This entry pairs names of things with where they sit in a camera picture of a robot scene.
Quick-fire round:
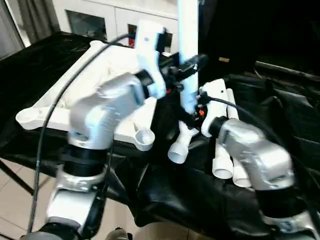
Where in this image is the grey curtain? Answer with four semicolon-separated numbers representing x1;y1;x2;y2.
0;0;62;57

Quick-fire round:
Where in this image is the white table top frame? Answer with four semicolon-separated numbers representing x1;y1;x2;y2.
15;41;162;152

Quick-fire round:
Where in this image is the white plastic table leg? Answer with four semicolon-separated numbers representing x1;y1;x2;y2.
167;120;200;165
212;89;237;180
232;89;254;189
176;0;202;132

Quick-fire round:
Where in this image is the black work mat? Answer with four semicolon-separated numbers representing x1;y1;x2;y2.
0;31;320;240

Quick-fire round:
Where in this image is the black metal stand frame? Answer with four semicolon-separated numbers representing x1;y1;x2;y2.
0;159;37;197

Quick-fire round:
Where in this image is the white glass-door cabinet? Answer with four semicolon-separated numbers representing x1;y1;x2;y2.
52;0;182;56

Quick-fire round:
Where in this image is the black metal rail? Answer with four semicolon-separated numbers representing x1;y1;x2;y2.
254;60;320;82

